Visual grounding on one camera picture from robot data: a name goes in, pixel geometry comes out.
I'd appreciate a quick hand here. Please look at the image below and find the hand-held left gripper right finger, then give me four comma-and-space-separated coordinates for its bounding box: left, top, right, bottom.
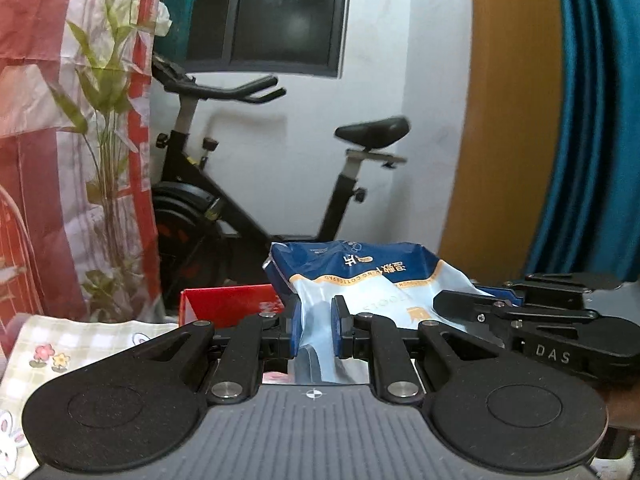
330, 295, 501, 403

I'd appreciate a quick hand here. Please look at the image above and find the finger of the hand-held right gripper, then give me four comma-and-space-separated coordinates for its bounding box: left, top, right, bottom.
480, 272, 625, 308
432, 289, 601, 336

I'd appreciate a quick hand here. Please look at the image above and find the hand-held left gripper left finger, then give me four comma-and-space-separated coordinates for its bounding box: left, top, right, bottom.
131, 296, 307, 406

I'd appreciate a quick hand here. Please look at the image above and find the blue and white plastic packet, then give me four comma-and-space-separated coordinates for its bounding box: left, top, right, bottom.
262, 241, 507, 386

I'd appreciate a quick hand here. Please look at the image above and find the red cardboard box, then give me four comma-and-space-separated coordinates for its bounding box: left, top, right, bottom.
179, 285, 290, 330

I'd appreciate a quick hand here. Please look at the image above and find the black exercise bike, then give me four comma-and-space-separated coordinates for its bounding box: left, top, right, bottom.
150, 55, 412, 293

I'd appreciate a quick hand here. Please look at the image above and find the blue curtain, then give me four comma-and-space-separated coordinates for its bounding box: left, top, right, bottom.
525, 0, 640, 282

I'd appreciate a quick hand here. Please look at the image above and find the wooden door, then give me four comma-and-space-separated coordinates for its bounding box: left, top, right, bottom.
440, 0, 565, 277

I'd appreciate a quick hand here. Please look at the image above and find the checkered tablecloth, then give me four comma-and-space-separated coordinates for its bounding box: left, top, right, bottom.
0, 314, 182, 480

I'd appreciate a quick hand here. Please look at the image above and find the dark window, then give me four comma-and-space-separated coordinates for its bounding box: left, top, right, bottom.
160, 0, 351, 80

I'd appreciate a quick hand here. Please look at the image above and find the printed red backdrop cloth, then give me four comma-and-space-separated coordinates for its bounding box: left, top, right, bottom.
0, 0, 168, 356

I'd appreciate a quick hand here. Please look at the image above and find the white plastic bag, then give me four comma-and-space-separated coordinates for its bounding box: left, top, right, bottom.
155, 2, 174, 37

